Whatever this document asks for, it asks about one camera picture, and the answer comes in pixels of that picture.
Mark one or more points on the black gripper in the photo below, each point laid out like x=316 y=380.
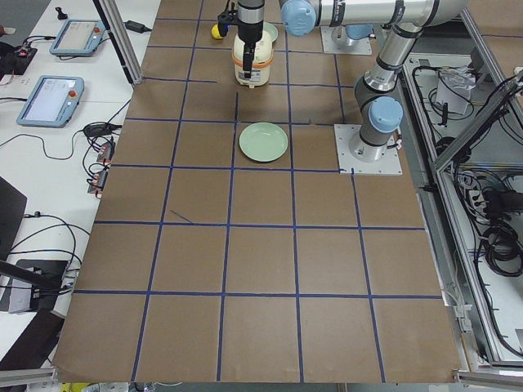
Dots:
x=249 y=32

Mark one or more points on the cream rice cooker orange handle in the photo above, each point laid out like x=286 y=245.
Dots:
x=262 y=59

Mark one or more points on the green plate near arm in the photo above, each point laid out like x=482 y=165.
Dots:
x=263 y=142
x=271 y=30

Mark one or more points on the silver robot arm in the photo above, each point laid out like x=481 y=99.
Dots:
x=407 y=19
x=381 y=114

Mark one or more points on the yellow toy fruit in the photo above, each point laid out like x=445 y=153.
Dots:
x=215 y=32

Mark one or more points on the black power adapter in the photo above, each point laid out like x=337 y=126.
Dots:
x=136 y=26

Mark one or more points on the far blue teach pendant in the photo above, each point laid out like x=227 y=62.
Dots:
x=78 y=38

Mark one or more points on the blue teach pendant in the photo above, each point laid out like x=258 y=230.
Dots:
x=52 y=102
x=78 y=38

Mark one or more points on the near blue teach pendant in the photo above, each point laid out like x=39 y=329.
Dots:
x=52 y=102

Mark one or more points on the person in white shirt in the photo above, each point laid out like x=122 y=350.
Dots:
x=7 y=30

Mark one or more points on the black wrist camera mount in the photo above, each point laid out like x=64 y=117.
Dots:
x=226 y=18

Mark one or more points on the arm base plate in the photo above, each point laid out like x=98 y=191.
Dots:
x=350 y=40
x=357 y=158

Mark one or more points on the aluminium frame post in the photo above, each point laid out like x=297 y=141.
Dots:
x=112 y=20

